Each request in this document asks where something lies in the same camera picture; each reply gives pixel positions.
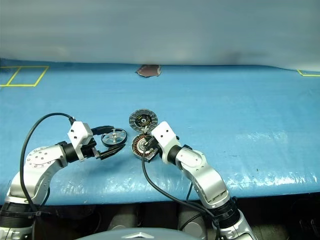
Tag silver motor base copper windings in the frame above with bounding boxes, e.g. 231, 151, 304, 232
131, 133, 161, 161

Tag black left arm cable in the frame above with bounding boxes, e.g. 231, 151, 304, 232
19, 112, 77, 240

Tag blue table cover sheet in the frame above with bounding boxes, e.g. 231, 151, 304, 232
0, 57, 320, 206

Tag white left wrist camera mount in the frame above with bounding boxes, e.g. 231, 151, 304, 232
67, 121, 94, 162

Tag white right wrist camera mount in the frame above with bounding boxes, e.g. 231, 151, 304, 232
149, 121, 182, 163

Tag grey rounded robot leg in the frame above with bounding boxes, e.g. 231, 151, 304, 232
108, 204, 140, 231
177, 202, 208, 240

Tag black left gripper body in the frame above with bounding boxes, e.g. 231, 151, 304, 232
82, 139, 101, 159

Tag grey-blue robot torso shell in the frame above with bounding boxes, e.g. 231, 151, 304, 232
74, 227, 191, 240

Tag brown torn patch in cover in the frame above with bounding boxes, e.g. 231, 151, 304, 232
135, 64, 161, 78

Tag round motor cover circuit board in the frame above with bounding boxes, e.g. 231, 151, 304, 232
128, 108, 159, 133

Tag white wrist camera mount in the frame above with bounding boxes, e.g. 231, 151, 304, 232
67, 121, 94, 162
149, 121, 182, 163

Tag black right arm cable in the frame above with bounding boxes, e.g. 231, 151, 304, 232
141, 144, 222, 240

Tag silver rotor disc with shaft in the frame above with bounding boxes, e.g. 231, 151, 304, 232
101, 126, 128, 148

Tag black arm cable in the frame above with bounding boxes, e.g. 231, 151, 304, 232
141, 144, 222, 240
19, 112, 77, 240

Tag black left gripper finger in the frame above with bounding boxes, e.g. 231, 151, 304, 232
91, 125, 115, 135
97, 145, 125, 160

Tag white backdrop sheet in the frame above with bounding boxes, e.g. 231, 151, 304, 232
0, 0, 320, 73

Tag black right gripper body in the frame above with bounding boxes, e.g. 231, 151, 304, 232
144, 136, 161, 158

